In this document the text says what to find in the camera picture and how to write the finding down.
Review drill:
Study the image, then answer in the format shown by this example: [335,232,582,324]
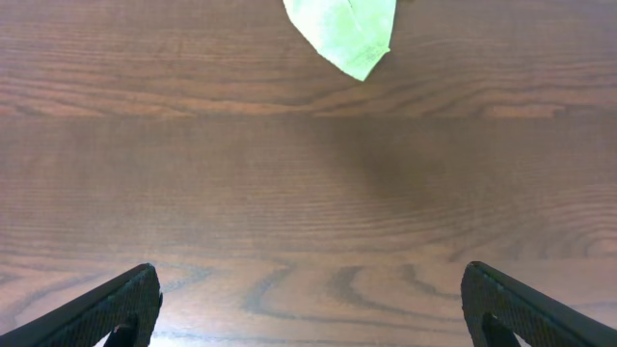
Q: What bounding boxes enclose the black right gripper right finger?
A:
[461,261,616,347]

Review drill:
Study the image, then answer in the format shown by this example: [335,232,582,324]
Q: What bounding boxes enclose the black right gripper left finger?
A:
[1,263,163,347]

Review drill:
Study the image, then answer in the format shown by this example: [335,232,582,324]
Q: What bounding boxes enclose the loose green cloth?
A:
[283,0,396,81]

